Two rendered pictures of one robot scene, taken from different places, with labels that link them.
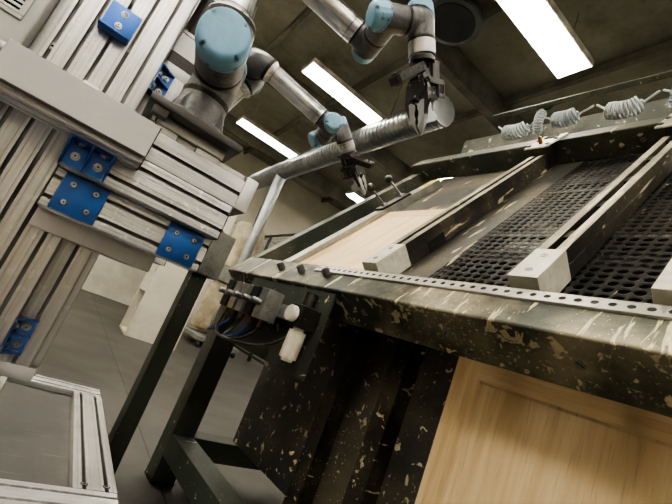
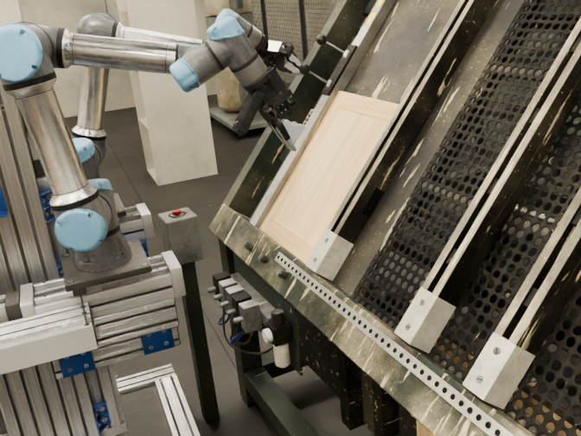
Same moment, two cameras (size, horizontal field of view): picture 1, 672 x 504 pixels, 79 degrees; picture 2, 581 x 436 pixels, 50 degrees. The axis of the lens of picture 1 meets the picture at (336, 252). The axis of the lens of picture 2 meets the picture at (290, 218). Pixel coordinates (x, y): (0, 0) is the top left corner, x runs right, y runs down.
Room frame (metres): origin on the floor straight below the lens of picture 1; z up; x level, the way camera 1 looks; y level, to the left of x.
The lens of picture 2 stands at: (-0.51, -0.35, 1.73)
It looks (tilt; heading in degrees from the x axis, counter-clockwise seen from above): 21 degrees down; 10
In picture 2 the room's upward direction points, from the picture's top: 6 degrees counter-clockwise
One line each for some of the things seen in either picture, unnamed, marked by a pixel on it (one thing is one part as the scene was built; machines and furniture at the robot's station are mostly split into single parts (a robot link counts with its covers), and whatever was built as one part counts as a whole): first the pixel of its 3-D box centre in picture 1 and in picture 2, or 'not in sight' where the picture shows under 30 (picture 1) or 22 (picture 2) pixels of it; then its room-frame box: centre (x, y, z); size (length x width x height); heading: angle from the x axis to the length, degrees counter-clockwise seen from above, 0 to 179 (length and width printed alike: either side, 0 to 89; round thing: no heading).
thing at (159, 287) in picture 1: (183, 260); (164, 67); (5.19, 1.74, 1.03); 0.60 x 0.58 x 2.05; 30
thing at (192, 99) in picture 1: (198, 115); (100, 243); (0.97, 0.45, 1.09); 0.15 x 0.15 x 0.10
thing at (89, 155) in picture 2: not in sight; (79, 160); (1.40, 0.70, 1.20); 0.13 x 0.12 x 0.14; 14
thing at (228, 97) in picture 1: (218, 76); (92, 204); (0.96, 0.45, 1.20); 0.13 x 0.12 x 0.14; 17
